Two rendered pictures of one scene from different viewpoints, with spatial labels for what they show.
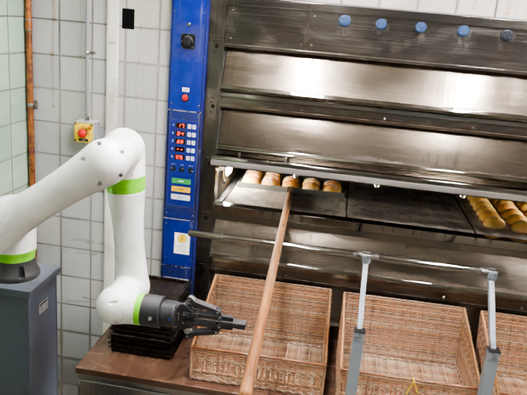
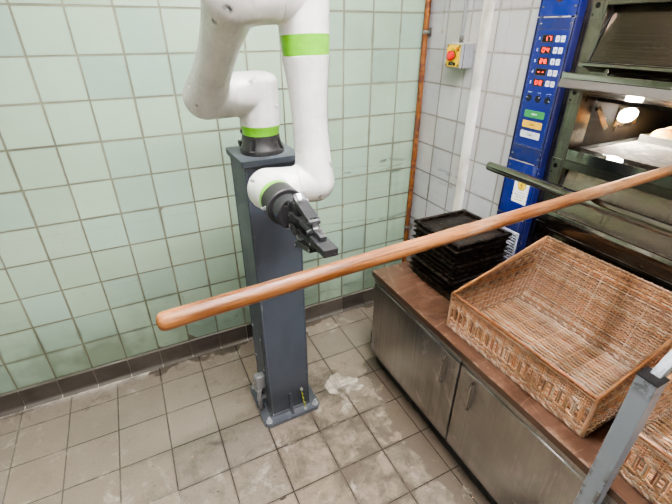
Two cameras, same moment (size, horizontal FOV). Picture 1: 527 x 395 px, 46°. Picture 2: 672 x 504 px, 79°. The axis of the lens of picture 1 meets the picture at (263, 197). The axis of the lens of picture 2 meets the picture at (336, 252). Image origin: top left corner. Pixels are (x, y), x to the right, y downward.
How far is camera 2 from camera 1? 139 cm
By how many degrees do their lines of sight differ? 53
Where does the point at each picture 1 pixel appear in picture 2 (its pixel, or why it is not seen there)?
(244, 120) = (642, 22)
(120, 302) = (255, 183)
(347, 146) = not seen: outside the picture
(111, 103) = (485, 20)
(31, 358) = (254, 228)
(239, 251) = (583, 216)
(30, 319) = not seen: hidden behind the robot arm
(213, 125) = (593, 34)
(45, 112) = (435, 39)
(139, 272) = (307, 162)
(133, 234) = (301, 113)
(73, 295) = not seen: hidden behind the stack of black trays
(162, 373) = (429, 308)
